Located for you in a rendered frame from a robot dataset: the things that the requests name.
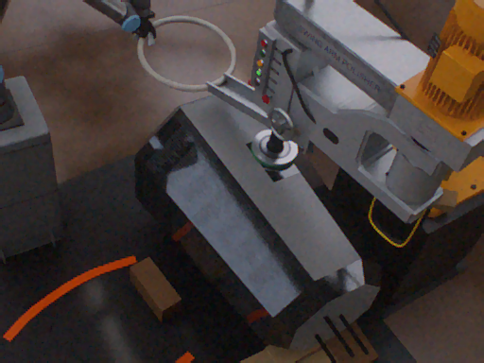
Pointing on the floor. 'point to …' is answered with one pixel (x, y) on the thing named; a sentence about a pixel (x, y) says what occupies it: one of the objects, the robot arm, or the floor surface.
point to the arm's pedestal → (27, 180)
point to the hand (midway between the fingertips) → (146, 42)
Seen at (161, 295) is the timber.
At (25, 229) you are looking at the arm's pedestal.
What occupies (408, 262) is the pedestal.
